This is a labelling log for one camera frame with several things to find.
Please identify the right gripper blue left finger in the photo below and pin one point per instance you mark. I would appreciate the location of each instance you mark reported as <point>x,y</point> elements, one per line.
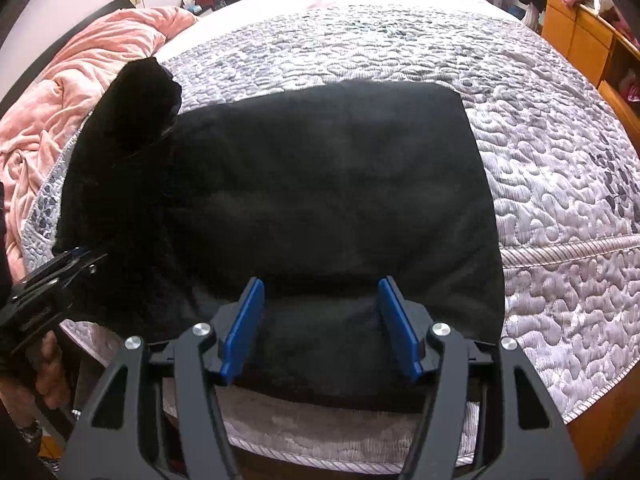
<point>236,340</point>

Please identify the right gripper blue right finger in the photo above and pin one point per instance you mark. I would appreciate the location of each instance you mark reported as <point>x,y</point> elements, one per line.
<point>405,324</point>

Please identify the black quilted pants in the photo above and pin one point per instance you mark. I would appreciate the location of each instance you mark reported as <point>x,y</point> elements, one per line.
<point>318,192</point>

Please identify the person left hand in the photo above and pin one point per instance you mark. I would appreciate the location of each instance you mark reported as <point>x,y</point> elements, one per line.
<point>50,384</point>

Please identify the pink fleece blanket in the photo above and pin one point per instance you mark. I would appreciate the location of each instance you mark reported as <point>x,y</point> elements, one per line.
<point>36,128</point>

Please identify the black bed headboard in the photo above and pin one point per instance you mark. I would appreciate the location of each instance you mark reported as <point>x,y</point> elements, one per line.
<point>40,63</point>

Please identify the orange wooden cabinet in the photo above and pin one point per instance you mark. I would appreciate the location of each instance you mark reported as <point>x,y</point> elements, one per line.
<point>602,53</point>

